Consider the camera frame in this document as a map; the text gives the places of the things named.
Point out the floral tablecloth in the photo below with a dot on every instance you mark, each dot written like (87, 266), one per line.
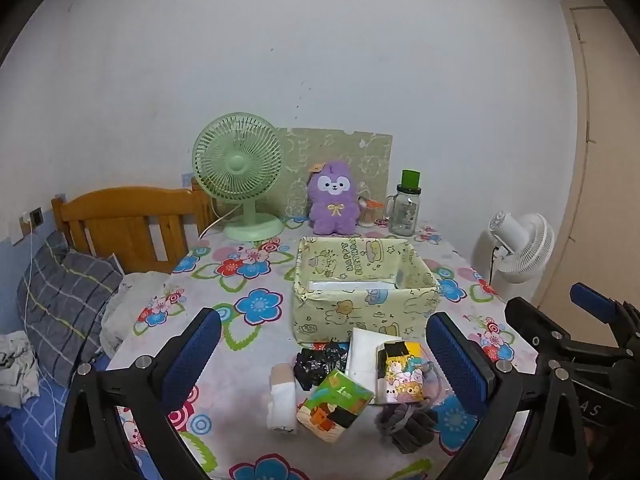
(240, 360)

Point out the glass jar mug green lid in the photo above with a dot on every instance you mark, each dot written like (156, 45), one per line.
(402, 210)

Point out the green orange tissue pack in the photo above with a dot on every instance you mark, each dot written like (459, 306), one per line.
(335, 400)

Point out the dark grey fluffy cloth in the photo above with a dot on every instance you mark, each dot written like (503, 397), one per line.
(407, 427)

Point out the beige door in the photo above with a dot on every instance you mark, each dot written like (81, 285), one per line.
(600, 160)

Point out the green cartoon printed board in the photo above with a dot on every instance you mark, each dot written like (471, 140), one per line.
(360, 160)

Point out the white grey crumpled cloth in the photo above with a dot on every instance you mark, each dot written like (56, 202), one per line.
(15, 370)

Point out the wooden bed headboard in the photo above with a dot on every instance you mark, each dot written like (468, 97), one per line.
(125, 210)

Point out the white floor fan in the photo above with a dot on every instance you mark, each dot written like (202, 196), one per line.
(525, 255)

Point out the cotton swab tub orange lid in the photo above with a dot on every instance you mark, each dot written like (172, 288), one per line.
(369, 216)

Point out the blue checked bed sheet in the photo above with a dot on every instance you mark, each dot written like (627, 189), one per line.
(35, 435)

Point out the black plastic bag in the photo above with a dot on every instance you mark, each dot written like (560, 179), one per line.
(315, 365)

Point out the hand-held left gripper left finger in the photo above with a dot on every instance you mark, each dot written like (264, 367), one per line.
(200, 350)

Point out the purple plush toy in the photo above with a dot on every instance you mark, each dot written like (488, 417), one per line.
(332, 210)

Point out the grey plaid pillow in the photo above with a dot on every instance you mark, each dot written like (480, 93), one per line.
(60, 305)

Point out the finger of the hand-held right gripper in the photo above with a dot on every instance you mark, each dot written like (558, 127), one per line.
(535, 325)
(592, 302)

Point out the yellow cartoon tissue pack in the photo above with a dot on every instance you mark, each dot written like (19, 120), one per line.
(400, 375)

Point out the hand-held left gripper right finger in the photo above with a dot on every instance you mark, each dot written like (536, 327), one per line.
(455, 355)

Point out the yellow cartoon printed storage box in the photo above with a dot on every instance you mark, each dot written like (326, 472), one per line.
(350, 317)

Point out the green desk fan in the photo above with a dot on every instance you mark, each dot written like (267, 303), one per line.
(235, 165)

